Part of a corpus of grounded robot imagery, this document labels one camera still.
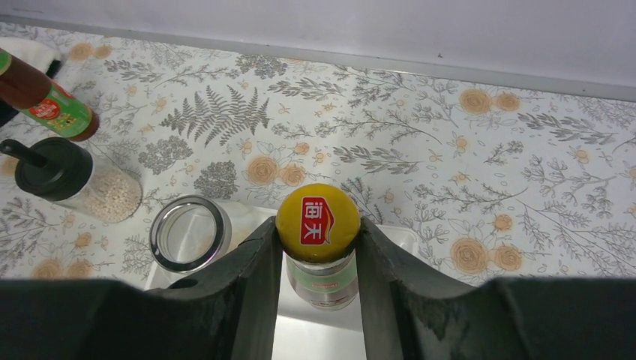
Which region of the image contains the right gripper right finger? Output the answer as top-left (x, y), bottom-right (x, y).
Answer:
top-left (355, 219), bottom-right (635, 359)

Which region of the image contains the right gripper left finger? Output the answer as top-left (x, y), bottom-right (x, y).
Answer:
top-left (1, 218), bottom-right (282, 359)

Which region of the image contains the clear glass jar metal rim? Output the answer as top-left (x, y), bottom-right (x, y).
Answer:
top-left (148, 195), bottom-right (232, 274)

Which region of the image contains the red label sauce bottle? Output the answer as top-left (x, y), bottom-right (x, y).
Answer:
top-left (275, 183), bottom-right (361, 311)

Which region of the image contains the black cap white bean jar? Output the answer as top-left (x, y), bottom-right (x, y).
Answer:
top-left (1, 137), bottom-right (143, 223)

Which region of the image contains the green label sauce bottle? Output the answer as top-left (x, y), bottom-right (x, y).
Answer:
top-left (0, 47), bottom-right (101, 143)

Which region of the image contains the floral table mat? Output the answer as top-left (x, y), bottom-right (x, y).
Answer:
top-left (1, 23), bottom-right (635, 285)

